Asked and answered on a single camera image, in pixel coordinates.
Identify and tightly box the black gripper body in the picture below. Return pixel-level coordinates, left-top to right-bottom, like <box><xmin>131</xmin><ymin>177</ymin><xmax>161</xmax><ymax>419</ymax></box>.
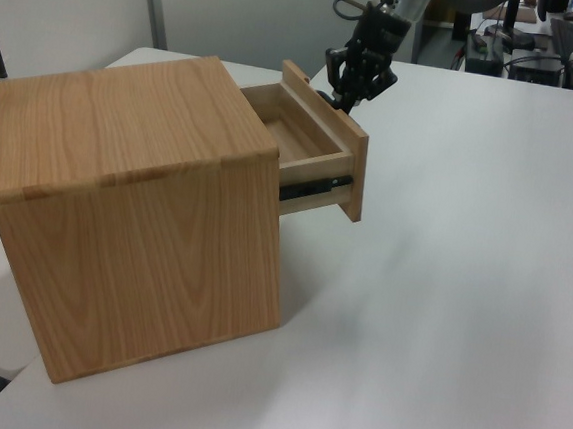
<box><xmin>348</xmin><ymin>0</ymin><xmax>412</xmax><ymax>61</ymax></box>

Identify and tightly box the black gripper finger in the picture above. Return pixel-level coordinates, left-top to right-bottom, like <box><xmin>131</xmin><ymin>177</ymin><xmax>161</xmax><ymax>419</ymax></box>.
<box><xmin>350</xmin><ymin>54</ymin><xmax>402</xmax><ymax>111</ymax></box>
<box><xmin>319</xmin><ymin>45</ymin><xmax>358</xmax><ymax>116</ymax></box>

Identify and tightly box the wooden drawer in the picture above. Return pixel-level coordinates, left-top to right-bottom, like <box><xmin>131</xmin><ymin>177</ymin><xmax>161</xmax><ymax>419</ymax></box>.
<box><xmin>228</xmin><ymin>55</ymin><xmax>378</xmax><ymax>226</ymax></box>

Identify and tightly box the black metal drawer slide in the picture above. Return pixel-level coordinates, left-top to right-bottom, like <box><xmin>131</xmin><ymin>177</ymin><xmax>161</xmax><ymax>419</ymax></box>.
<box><xmin>278</xmin><ymin>169</ymin><xmax>355</xmax><ymax>208</ymax></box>

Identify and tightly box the light wooden drawer cabinet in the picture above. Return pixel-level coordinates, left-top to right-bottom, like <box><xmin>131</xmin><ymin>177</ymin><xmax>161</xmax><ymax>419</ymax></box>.
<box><xmin>0</xmin><ymin>37</ymin><xmax>305</xmax><ymax>404</ymax></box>

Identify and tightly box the black electronics box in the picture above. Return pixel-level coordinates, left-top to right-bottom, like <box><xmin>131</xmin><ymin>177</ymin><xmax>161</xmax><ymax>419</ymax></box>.
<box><xmin>462</xmin><ymin>30</ymin><xmax>508</xmax><ymax>77</ymax></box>

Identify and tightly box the black monitor stand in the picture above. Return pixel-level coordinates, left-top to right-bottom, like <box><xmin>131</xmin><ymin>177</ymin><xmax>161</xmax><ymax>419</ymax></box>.
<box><xmin>481</xmin><ymin>0</ymin><xmax>540</xmax><ymax>53</ymax></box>

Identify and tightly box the black desktop device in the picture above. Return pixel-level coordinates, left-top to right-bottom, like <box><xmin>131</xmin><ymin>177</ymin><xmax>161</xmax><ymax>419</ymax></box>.
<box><xmin>507</xmin><ymin>49</ymin><xmax>566</xmax><ymax>87</ymax></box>

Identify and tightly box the black flat panel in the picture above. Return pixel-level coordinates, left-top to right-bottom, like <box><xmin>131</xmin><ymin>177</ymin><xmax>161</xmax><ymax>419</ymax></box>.
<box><xmin>547</xmin><ymin>18</ymin><xmax>573</xmax><ymax>66</ymax></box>

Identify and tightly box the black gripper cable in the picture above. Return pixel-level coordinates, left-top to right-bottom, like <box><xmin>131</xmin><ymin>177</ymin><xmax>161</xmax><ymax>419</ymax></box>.
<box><xmin>332</xmin><ymin>0</ymin><xmax>369</xmax><ymax>24</ymax></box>

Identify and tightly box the grey partition post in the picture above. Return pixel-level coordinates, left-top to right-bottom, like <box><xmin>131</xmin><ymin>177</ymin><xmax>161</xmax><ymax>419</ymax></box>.
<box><xmin>133</xmin><ymin>0</ymin><xmax>176</xmax><ymax>52</ymax></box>

